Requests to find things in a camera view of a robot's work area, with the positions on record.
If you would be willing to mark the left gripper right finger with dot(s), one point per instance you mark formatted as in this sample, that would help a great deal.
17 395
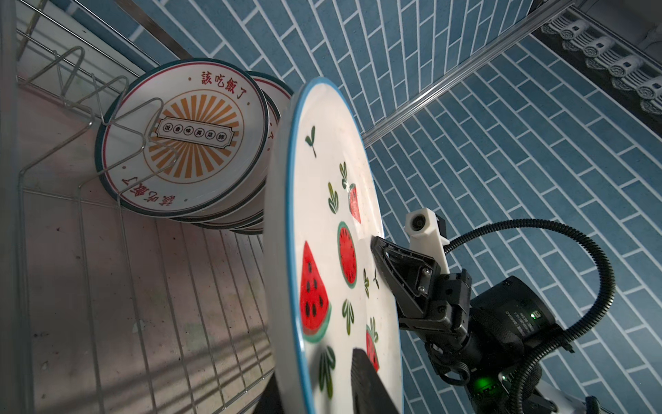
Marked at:
368 392

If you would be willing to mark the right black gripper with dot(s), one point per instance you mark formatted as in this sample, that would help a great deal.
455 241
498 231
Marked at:
432 303

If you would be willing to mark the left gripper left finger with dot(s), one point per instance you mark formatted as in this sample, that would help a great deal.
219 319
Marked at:
269 402

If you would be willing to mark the strawberry print blue rim plate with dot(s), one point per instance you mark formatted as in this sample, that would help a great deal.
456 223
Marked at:
325 296

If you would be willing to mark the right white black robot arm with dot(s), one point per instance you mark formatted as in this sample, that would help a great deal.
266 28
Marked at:
491 345

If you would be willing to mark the red rim white plate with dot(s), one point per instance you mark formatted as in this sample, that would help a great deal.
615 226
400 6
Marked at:
183 139

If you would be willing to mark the silver wire dish rack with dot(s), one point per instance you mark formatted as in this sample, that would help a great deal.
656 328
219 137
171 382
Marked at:
104 310

